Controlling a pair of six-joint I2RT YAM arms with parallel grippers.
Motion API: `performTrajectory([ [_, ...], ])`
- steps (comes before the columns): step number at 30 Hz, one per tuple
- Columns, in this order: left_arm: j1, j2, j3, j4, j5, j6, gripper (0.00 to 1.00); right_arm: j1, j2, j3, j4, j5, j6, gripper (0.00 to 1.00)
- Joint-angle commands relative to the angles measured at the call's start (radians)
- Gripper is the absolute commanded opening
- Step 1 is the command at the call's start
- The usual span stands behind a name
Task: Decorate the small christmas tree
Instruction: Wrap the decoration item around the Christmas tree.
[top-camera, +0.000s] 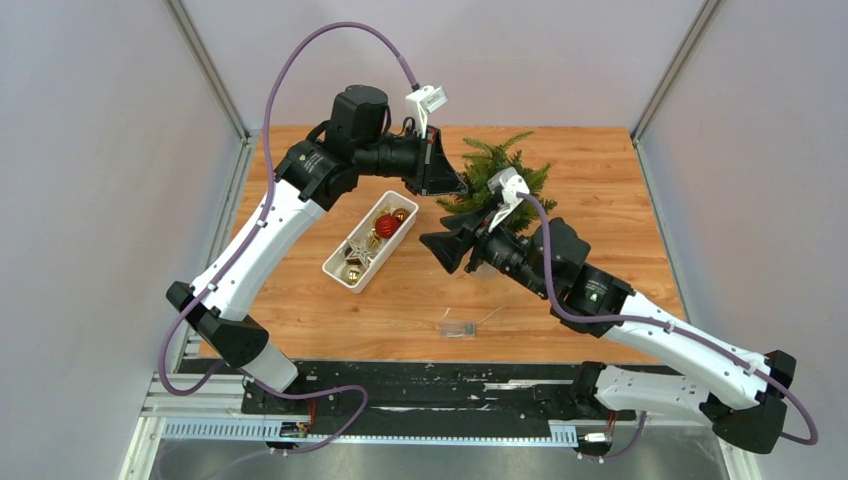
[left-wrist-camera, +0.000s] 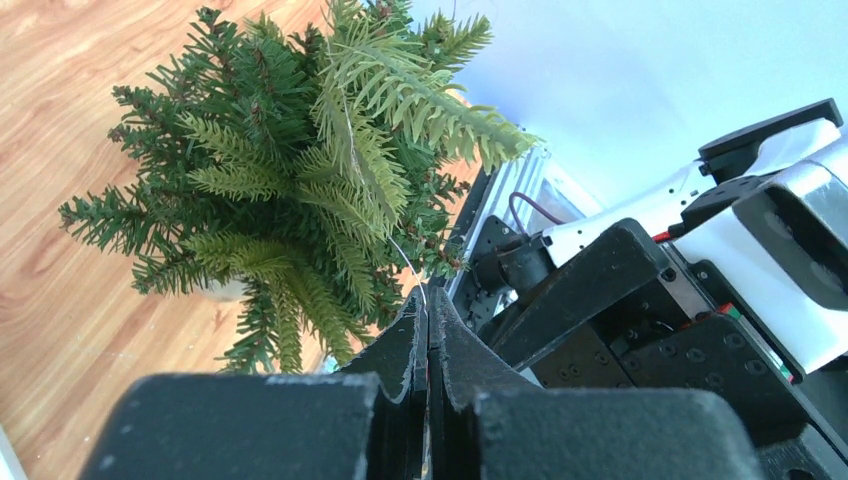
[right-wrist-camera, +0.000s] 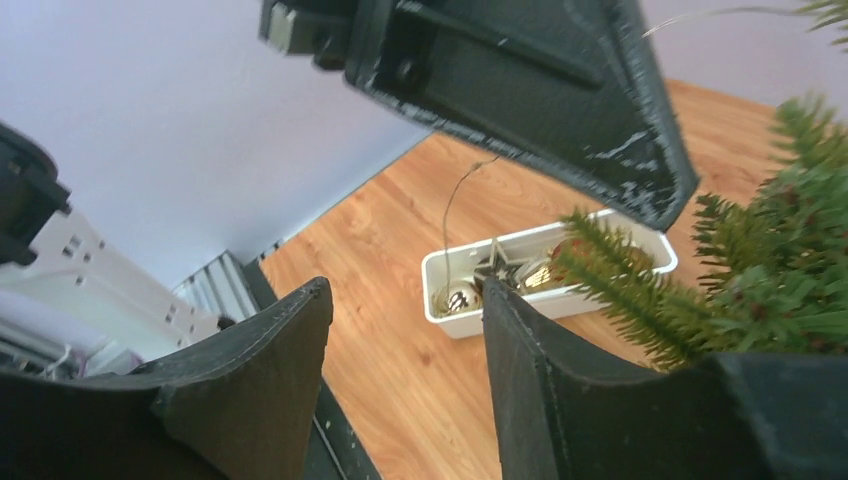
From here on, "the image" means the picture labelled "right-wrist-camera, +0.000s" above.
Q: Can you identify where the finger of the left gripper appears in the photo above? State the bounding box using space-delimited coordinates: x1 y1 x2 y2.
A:
345 0 699 232

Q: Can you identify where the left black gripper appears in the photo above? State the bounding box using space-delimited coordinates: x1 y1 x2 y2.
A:
258 0 369 70

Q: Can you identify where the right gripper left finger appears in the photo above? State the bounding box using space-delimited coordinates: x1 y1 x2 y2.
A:
1 277 333 479

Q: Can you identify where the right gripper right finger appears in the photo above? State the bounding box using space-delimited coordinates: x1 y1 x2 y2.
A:
482 279 847 479

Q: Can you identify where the small green christmas tree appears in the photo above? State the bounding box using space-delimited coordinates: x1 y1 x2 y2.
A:
549 0 848 372

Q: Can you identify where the red glitter ball ornament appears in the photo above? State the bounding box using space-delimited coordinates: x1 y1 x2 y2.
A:
548 238 622 282

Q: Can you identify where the white ornament tray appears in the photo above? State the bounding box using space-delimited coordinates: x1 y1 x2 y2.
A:
421 208 680 340

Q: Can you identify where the silver star ornament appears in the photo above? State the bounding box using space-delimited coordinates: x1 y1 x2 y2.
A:
473 238 531 290

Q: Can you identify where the gold ball ornament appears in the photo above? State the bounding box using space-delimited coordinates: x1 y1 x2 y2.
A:
432 280 482 318

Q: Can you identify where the white slotted cable duct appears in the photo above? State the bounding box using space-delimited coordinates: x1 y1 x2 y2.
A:
174 251 260 322

